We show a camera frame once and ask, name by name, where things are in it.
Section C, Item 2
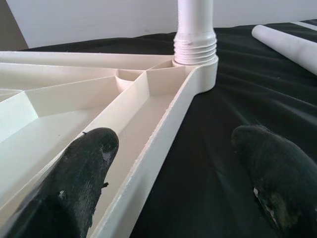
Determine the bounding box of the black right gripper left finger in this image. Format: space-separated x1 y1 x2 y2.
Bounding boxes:
7 126 120 238

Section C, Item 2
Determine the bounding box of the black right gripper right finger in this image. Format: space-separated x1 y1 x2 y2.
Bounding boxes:
230 125 317 238

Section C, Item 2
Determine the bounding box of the white plastic children table top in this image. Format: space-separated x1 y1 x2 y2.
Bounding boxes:
0 51 219 238

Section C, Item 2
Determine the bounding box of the white plastic table leg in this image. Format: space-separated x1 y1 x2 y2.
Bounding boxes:
251 24 317 76
173 0 218 65

